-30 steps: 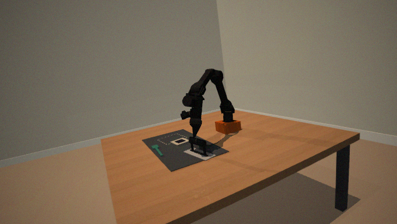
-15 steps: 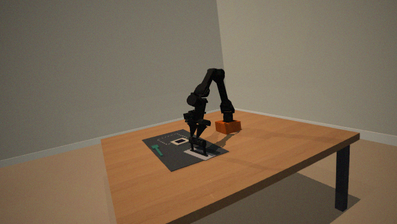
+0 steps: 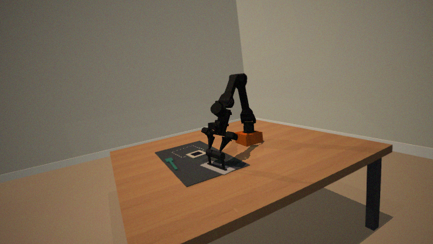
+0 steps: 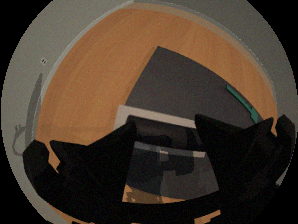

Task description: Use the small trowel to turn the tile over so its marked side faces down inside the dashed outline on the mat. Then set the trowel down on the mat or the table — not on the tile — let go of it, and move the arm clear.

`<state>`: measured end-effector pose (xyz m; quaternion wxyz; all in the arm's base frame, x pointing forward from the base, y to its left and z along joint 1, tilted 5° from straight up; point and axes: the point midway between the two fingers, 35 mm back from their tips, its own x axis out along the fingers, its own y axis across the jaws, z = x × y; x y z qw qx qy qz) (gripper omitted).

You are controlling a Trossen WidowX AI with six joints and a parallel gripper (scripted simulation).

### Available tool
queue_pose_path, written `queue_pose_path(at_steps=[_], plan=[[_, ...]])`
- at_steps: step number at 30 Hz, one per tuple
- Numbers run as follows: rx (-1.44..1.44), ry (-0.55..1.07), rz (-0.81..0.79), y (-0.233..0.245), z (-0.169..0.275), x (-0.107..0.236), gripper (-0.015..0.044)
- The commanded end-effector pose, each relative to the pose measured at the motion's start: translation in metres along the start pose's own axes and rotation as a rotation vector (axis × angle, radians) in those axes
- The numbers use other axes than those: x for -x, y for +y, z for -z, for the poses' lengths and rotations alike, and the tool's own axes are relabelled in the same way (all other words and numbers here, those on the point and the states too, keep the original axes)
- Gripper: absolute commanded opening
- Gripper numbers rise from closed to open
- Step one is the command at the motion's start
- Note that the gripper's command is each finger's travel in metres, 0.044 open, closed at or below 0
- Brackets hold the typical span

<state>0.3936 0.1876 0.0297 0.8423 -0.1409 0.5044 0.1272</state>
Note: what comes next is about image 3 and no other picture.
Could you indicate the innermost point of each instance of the beige square tile with dark centre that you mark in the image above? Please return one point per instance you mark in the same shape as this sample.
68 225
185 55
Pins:
196 154

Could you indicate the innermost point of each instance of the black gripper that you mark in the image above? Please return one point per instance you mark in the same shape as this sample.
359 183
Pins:
228 136

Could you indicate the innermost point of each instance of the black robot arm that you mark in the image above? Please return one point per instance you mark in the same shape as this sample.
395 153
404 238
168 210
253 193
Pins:
226 100

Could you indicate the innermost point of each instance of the green small trowel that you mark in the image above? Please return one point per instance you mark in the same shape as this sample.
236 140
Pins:
170 160

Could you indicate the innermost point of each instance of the dark grey mat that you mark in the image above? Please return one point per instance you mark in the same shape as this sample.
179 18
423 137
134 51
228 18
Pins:
189 170

